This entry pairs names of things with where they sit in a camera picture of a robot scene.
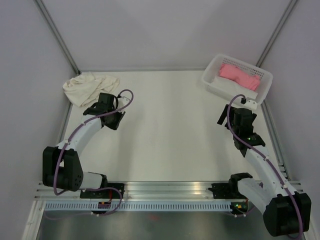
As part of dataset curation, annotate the white cloth in basket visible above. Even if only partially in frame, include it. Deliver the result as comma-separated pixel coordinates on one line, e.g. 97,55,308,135
211,76,258,100

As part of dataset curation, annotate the right aluminium frame post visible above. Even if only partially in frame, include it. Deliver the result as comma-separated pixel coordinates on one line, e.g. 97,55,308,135
255,0,300,68

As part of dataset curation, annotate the aluminium frame post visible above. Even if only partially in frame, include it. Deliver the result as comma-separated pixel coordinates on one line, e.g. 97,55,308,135
33,0,81,75
255,0,300,68

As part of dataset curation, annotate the cream white t-shirt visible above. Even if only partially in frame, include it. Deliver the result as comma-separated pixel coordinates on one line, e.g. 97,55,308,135
62,72,120,107

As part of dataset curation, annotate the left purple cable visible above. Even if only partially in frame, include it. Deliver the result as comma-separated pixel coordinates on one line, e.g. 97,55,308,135
54,89,134,196

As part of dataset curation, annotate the aluminium mounting rail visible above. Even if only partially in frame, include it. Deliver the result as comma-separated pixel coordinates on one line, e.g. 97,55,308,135
34,181,307,201

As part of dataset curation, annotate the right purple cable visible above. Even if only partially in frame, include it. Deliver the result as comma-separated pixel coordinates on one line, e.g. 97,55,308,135
226,93,305,239

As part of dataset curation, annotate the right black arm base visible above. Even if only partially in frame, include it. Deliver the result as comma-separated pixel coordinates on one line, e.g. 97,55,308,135
208,172,253,200

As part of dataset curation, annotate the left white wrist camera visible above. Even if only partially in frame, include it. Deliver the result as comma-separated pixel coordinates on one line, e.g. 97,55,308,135
117,96,131,109

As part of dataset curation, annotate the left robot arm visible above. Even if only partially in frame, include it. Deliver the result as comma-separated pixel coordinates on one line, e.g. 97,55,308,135
42,93,131,198

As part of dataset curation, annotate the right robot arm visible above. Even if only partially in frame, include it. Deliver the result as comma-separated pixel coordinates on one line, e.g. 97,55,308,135
217,104,312,237

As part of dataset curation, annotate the purple cable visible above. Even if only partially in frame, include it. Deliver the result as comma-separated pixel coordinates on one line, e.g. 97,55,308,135
54,89,134,196
226,93,305,239

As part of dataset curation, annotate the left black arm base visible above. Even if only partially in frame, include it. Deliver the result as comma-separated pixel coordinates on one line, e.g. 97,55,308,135
80,182,125,200

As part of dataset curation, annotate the pink t-shirt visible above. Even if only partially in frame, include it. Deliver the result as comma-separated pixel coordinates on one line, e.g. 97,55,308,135
219,63,261,91

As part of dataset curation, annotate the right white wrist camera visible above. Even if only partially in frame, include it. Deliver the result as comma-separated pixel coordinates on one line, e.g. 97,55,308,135
240,98,258,110

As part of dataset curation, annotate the white plastic basket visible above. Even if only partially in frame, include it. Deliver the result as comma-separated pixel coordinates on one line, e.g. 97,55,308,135
201,54,273,110

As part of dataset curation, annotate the white slotted cable duct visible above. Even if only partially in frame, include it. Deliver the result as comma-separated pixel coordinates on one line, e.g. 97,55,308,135
45,201,231,212

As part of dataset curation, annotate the left aluminium frame post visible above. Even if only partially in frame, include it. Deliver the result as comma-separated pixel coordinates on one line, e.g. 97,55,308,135
33,0,81,75

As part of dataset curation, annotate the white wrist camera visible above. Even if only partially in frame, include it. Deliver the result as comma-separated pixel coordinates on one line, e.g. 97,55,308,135
240,98,258,110
117,96,131,109

